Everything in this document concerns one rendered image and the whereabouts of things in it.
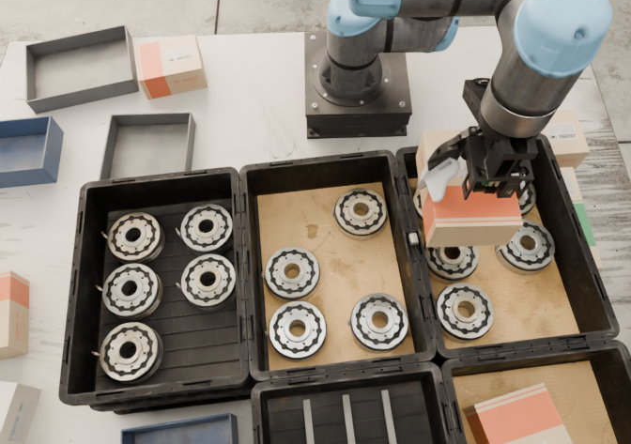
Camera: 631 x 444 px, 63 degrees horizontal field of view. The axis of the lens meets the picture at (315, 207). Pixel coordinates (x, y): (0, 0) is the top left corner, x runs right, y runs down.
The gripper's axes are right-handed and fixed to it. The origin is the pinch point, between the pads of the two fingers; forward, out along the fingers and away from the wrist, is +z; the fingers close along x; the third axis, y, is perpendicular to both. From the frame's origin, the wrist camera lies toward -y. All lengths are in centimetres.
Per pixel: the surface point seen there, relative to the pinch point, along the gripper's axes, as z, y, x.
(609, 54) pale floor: 110, -122, 108
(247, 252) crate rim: 18.1, 3.3, -35.1
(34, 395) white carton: 38, 25, -79
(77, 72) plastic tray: 40, -58, -87
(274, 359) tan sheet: 26.6, 20.4, -30.7
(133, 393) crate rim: 17, 27, -52
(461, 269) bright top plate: 23.8, 5.5, 4.0
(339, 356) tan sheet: 26.6, 20.1, -19.1
